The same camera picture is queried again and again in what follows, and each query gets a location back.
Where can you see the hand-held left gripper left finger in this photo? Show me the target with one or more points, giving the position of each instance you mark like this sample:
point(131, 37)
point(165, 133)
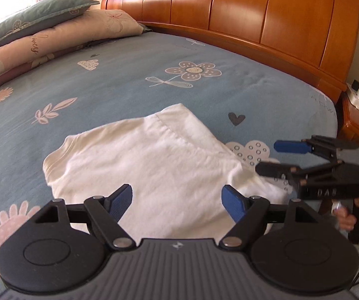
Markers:
point(121, 201)

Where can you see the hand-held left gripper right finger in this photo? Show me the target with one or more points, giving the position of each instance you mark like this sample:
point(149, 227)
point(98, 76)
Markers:
point(234, 204)

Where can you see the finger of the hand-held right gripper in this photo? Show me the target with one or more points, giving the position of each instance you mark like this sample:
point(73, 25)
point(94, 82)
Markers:
point(292, 147)
point(273, 169)

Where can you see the white printed long-sleeve shirt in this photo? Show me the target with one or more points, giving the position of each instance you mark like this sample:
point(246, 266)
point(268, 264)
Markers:
point(167, 162)

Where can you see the person's right hand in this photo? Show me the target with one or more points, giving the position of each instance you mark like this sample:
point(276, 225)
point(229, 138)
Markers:
point(345, 218)

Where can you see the wooden nightstand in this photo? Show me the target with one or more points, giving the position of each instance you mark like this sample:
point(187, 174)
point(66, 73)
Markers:
point(356, 125)

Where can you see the wooden headboard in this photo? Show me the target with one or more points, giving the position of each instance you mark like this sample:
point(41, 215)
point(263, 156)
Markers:
point(229, 9)

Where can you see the pink floral quilt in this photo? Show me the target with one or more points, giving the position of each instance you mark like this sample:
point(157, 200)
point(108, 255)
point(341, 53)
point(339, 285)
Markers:
point(57, 40)

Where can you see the teal floral pillow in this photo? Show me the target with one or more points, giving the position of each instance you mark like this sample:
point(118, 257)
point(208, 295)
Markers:
point(35, 15)

